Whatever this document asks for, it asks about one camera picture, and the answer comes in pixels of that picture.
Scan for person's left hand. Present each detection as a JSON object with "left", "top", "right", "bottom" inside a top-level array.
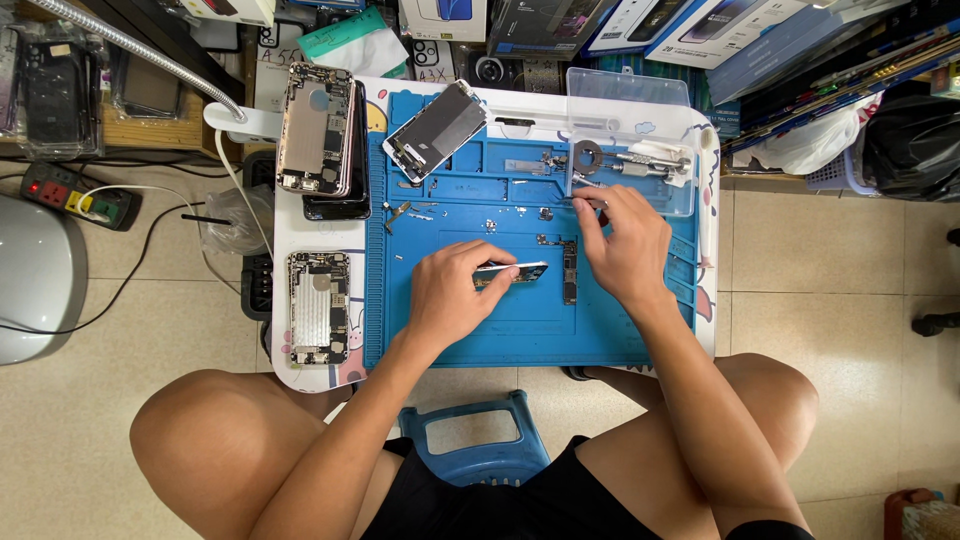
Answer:
[{"left": 408, "top": 240, "right": 520, "bottom": 355}]

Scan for person's right hand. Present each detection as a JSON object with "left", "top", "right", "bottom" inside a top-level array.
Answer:
[{"left": 571, "top": 183, "right": 675, "bottom": 311}]

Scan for blue-edged phone housing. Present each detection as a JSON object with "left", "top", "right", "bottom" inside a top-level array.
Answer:
[{"left": 471, "top": 261, "right": 551, "bottom": 292}]

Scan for phone logic board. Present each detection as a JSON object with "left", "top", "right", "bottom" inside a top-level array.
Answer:
[{"left": 536, "top": 234, "right": 579, "bottom": 306}]

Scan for blue silicone repair mat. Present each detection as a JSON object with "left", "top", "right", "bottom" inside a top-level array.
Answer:
[{"left": 364, "top": 88, "right": 700, "bottom": 369}]

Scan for long silver screwdriver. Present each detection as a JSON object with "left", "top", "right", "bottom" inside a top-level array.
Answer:
[{"left": 600, "top": 152, "right": 693, "bottom": 171}]

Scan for white tissue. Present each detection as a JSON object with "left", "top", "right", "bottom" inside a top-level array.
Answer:
[{"left": 630, "top": 138, "right": 696, "bottom": 189}]

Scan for silver phone housing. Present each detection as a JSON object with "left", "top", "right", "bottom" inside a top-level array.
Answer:
[{"left": 286, "top": 250, "right": 353, "bottom": 368}]

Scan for white cartoon-print folding table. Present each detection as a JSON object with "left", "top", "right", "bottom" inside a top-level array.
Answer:
[{"left": 270, "top": 78, "right": 723, "bottom": 396}]

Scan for black phone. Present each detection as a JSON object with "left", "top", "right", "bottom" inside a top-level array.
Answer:
[{"left": 301, "top": 78, "right": 373, "bottom": 222}]

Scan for clear plastic box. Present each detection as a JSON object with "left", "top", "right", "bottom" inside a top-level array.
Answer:
[{"left": 565, "top": 66, "right": 699, "bottom": 219}]

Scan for blue plastic stool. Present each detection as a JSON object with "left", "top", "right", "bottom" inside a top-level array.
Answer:
[{"left": 396, "top": 389, "right": 553, "bottom": 489}]

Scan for phone screen assembly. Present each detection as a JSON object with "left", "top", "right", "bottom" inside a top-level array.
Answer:
[{"left": 381, "top": 80, "right": 493, "bottom": 188}]

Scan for person's right leg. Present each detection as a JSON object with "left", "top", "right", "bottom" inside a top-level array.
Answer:
[{"left": 573, "top": 351, "right": 821, "bottom": 540}]

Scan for person's leg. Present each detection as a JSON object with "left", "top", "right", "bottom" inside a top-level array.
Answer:
[
  {"left": 128, "top": 368, "right": 406, "bottom": 540},
  {"left": 573, "top": 351, "right": 821, "bottom": 540}
]

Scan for rose gold phone housing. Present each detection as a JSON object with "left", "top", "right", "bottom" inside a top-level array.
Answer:
[{"left": 275, "top": 61, "right": 358, "bottom": 198}]

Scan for white plastic bag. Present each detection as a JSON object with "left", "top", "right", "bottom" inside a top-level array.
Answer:
[{"left": 733, "top": 93, "right": 885, "bottom": 178}]

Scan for lilac plastic basket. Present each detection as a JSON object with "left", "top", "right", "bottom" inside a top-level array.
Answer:
[{"left": 805, "top": 146, "right": 880, "bottom": 198}]

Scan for person's black shorts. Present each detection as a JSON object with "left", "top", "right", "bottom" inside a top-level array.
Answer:
[{"left": 358, "top": 433, "right": 817, "bottom": 540}]

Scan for clear plastic bag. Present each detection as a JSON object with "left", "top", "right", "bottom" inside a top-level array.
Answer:
[{"left": 200, "top": 185, "right": 276, "bottom": 257}]

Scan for white box with black phone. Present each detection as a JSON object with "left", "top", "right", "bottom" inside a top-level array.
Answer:
[{"left": 583, "top": 0, "right": 700, "bottom": 59}]

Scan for stack of blue boxes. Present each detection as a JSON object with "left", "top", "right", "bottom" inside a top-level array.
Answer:
[{"left": 703, "top": 6, "right": 852, "bottom": 107}]

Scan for clear phone case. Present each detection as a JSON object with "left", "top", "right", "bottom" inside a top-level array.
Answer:
[{"left": 408, "top": 38, "right": 457, "bottom": 84}]

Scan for large white phone box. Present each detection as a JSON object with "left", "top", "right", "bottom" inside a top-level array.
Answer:
[{"left": 643, "top": 0, "right": 815, "bottom": 71}]

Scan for dark grey product box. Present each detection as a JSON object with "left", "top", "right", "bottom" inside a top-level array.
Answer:
[{"left": 486, "top": 0, "right": 610, "bottom": 61}]

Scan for teal and white packet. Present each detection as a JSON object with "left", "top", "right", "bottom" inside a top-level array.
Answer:
[{"left": 297, "top": 6, "right": 411, "bottom": 81}]

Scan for person's left leg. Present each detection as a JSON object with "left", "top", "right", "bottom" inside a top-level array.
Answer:
[{"left": 128, "top": 368, "right": 406, "bottom": 540}]

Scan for heap of long screen packets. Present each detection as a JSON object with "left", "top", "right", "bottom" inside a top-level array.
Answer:
[{"left": 721, "top": 21, "right": 960, "bottom": 156}]

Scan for small white phone box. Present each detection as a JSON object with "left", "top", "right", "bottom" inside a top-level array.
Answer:
[{"left": 397, "top": 0, "right": 489, "bottom": 44}]

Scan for white labelled case packet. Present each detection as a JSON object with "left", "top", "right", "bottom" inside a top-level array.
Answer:
[{"left": 253, "top": 21, "right": 306, "bottom": 115}]

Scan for black plastic bag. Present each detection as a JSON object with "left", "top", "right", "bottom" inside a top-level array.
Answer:
[{"left": 861, "top": 81, "right": 960, "bottom": 203}]

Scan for black shoe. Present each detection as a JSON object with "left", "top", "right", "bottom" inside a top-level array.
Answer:
[{"left": 910, "top": 310, "right": 960, "bottom": 338}]

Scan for white gooseneck lamp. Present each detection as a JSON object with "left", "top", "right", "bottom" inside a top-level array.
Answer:
[{"left": 28, "top": 0, "right": 288, "bottom": 145}]

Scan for black power strip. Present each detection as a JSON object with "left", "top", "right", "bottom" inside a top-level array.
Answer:
[{"left": 19, "top": 160, "right": 141, "bottom": 231}]

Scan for white round appliance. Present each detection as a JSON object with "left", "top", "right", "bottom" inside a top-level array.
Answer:
[{"left": 0, "top": 192, "right": 89, "bottom": 368}]

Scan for bagged phone cases pile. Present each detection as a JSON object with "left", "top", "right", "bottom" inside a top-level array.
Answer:
[{"left": 0, "top": 21, "right": 108, "bottom": 160}]

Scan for grey round ring tool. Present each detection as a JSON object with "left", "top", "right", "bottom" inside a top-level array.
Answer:
[{"left": 573, "top": 140, "right": 606, "bottom": 176}]

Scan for black round camera gadget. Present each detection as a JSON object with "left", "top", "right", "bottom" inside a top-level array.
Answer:
[{"left": 465, "top": 50, "right": 520, "bottom": 92}]

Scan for white power cable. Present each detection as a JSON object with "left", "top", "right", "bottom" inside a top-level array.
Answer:
[{"left": 75, "top": 129, "right": 276, "bottom": 297}]

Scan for black power cable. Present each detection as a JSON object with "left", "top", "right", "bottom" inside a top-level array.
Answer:
[{"left": 0, "top": 200, "right": 207, "bottom": 336}]

